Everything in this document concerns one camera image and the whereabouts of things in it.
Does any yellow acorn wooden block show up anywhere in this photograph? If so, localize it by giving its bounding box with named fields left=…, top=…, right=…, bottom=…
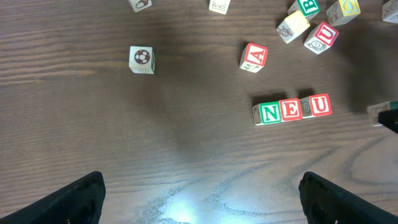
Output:
left=128, top=0, right=152, bottom=12

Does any green B wooden block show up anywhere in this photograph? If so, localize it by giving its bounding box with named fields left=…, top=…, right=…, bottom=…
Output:
left=287, top=0, right=321, bottom=21

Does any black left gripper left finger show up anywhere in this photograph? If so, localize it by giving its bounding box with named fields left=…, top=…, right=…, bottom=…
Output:
left=1, top=171, right=106, bottom=224

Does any red I wooden block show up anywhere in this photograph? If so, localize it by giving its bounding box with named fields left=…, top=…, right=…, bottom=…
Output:
left=382, top=0, right=398, bottom=24

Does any yellow O wooden block left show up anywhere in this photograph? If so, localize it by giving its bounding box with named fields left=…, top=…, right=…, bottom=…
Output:
left=209, top=0, right=231, bottom=15

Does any yellow o wooden block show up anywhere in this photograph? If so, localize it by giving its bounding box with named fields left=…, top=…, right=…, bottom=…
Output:
left=209, top=0, right=231, bottom=15
left=326, top=0, right=361, bottom=26

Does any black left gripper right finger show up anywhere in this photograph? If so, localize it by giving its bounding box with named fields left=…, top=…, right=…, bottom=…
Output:
left=298, top=172, right=397, bottom=223

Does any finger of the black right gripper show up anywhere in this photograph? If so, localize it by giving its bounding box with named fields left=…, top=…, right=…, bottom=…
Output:
left=378, top=109, right=398, bottom=134

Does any green R wooden block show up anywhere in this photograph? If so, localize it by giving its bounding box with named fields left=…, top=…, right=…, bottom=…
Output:
left=367, top=101, right=397, bottom=126

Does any red E wooden block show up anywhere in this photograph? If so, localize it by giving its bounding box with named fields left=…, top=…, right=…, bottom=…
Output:
left=279, top=98, right=303, bottom=122

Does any yellow C wooden block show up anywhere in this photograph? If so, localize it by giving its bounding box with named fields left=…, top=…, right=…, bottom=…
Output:
left=276, top=11, right=310, bottom=44

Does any green N wooden block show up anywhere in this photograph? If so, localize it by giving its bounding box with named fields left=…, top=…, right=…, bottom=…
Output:
left=252, top=101, right=282, bottom=126

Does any soccer ball J wooden block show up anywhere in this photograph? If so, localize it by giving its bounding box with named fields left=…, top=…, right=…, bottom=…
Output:
left=129, top=46, right=155, bottom=75

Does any red A wooden block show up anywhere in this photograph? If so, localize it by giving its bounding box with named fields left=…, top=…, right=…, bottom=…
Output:
left=239, top=42, right=268, bottom=73

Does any yellow O wooden block centre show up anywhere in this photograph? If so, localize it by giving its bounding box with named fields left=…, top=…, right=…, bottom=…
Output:
left=326, top=0, right=361, bottom=26

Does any red u wooden block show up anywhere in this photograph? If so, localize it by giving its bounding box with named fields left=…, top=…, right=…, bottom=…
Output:
left=300, top=93, right=332, bottom=119
left=303, top=22, right=339, bottom=55

